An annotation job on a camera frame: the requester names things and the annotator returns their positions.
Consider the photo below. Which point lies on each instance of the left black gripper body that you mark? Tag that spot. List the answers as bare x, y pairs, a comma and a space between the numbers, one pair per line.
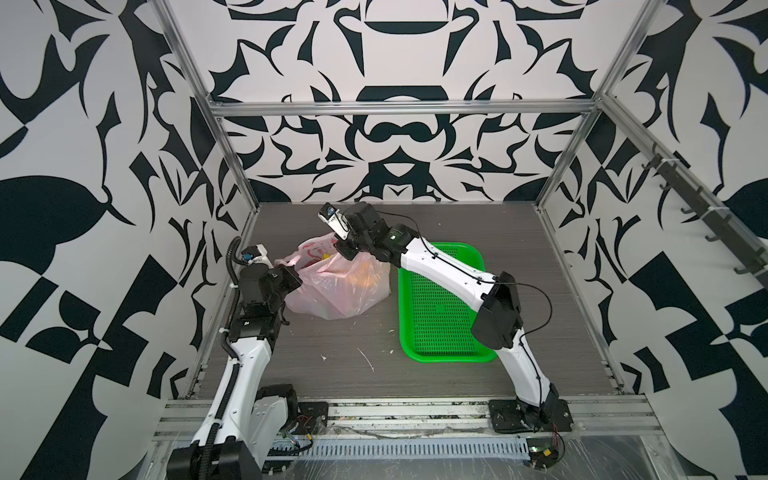
280, 282

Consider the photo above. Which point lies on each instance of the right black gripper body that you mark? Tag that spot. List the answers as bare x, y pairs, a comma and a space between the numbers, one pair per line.
357, 242

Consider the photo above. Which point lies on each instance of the pink plastic bag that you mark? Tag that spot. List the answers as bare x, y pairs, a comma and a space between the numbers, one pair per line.
322, 295

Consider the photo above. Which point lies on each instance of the green plastic basket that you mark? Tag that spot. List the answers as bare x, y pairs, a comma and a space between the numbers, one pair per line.
435, 325

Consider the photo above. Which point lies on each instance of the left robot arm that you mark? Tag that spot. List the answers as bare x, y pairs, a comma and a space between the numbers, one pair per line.
239, 429

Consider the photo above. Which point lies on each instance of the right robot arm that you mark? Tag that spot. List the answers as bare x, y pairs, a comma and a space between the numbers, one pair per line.
495, 299

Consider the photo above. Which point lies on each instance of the fruit inside bag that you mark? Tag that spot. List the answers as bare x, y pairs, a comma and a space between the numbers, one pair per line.
364, 272

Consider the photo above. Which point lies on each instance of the small circuit board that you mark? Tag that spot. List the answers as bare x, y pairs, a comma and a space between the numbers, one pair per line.
544, 453

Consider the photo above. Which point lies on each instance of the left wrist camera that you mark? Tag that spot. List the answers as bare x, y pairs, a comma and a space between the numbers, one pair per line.
254, 254

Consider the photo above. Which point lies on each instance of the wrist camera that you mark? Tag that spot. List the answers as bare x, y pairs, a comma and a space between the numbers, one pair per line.
254, 254
335, 220

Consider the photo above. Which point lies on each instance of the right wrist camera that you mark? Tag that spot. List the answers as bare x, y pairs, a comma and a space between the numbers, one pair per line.
335, 220

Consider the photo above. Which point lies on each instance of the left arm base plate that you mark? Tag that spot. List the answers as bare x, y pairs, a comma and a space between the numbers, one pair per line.
308, 418

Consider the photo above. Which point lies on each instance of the white slotted cable duct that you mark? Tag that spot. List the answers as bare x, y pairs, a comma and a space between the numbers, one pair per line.
410, 449

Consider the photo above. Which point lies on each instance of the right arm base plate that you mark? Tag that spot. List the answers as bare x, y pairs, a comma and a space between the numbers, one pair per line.
512, 417

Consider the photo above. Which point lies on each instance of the aluminium front rail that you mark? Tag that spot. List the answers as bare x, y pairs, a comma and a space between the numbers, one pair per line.
407, 417

